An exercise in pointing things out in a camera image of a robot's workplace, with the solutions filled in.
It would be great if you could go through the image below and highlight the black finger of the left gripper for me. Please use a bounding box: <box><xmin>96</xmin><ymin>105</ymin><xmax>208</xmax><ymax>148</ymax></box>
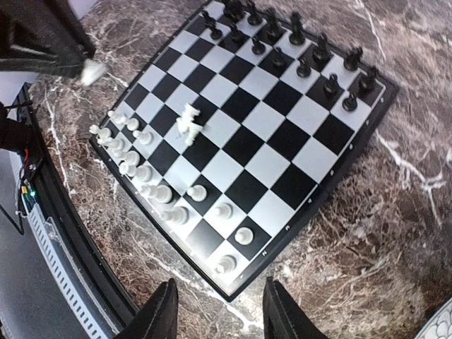
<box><xmin>1</xmin><ymin>1</ymin><xmax>96</xmax><ymax>78</ymax></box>

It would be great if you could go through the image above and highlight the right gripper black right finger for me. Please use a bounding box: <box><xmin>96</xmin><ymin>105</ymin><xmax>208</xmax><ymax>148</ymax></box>
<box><xmin>263</xmin><ymin>277</ymin><xmax>327</xmax><ymax>339</ymax></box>

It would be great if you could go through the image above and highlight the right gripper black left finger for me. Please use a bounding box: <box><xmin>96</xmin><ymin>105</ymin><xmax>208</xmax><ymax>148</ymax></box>
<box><xmin>119</xmin><ymin>278</ymin><xmax>179</xmax><ymax>339</ymax></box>

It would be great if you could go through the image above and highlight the white bishop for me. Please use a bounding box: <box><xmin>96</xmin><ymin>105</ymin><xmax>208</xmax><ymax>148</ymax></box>
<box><xmin>80</xmin><ymin>59</ymin><xmax>107</xmax><ymax>86</ymax></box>

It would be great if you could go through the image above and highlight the white rook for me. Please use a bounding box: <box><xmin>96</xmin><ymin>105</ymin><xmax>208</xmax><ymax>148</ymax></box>
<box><xmin>215</xmin><ymin>255</ymin><xmax>237</xmax><ymax>274</ymax></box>

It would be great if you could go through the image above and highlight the white pawn h file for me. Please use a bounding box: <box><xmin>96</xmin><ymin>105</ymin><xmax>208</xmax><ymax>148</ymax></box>
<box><xmin>234</xmin><ymin>227</ymin><xmax>254</xmax><ymax>246</ymax></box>

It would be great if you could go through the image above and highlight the white pawn f file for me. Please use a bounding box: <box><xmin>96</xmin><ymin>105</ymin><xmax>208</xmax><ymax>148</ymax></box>
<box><xmin>160</xmin><ymin>206</ymin><xmax>189</xmax><ymax>225</ymax></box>

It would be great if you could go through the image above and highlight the white pawn a file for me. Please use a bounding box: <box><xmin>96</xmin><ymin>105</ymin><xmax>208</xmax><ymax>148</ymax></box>
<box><xmin>89</xmin><ymin>124</ymin><xmax>112</xmax><ymax>139</ymax></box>

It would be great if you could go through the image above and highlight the white pawn g file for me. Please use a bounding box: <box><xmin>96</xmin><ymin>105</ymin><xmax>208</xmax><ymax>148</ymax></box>
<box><xmin>213</xmin><ymin>203</ymin><xmax>233</xmax><ymax>219</ymax></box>

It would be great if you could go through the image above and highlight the white piece b file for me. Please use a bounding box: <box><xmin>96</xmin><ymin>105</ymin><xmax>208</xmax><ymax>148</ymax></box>
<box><xmin>97</xmin><ymin>137</ymin><xmax>124</xmax><ymax>150</ymax></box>

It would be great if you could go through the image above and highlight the white pawn e file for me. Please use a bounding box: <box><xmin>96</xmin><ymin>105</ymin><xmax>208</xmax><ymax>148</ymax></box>
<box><xmin>187</xmin><ymin>184</ymin><xmax>208</xmax><ymax>202</ymax></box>

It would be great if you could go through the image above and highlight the white pawn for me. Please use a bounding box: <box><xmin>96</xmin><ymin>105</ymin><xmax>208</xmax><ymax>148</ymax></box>
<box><xmin>133</xmin><ymin>130</ymin><xmax>153</xmax><ymax>145</ymax></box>

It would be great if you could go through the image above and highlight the white king piece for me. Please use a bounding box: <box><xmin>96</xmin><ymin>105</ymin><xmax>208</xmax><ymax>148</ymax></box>
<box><xmin>119</xmin><ymin>162</ymin><xmax>153</xmax><ymax>182</ymax></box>

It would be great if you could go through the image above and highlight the white pawn c file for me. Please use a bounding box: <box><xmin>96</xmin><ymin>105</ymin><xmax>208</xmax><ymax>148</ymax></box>
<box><xmin>112</xmin><ymin>150</ymin><xmax>140</xmax><ymax>166</ymax></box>

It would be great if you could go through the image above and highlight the black grey chessboard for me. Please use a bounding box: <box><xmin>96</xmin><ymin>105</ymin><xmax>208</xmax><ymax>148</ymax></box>
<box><xmin>90</xmin><ymin>1</ymin><xmax>399</xmax><ymax>301</ymax></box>

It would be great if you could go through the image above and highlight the patterned ceramic plate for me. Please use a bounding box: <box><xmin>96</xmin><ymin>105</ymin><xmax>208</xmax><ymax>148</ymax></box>
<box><xmin>415</xmin><ymin>299</ymin><xmax>452</xmax><ymax>339</ymax></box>

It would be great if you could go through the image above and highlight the white lying knight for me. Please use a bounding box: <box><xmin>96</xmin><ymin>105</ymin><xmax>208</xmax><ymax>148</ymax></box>
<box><xmin>176</xmin><ymin>103</ymin><xmax>203</xmax><ymax>146</ymax></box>

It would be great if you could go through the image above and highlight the black corner rook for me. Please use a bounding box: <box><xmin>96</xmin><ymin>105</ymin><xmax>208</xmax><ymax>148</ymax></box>
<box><xmin>359</xmin><ymin>66</ymin><xmax>379</xmax><ymax>93</ymax></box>

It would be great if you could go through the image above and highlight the black knight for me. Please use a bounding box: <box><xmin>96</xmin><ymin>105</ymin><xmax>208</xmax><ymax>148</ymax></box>
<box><xmin>343</xmin><ymin>47</ymin><xmax>364</xmax><ymax>71</ymax></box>

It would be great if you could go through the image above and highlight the black front table rail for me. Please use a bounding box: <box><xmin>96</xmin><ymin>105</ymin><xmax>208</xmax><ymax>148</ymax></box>
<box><xmin>19</xmin><ymin>102</ymin><xmax>138</xmax><ymax>328</ymax></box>

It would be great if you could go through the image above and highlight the white slotted cable duct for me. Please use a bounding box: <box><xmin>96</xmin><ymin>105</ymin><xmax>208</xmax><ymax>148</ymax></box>
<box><xmin>10</xmin><ymin>155</ymin><xmax>121</xmax><ymax>336</ymax></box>

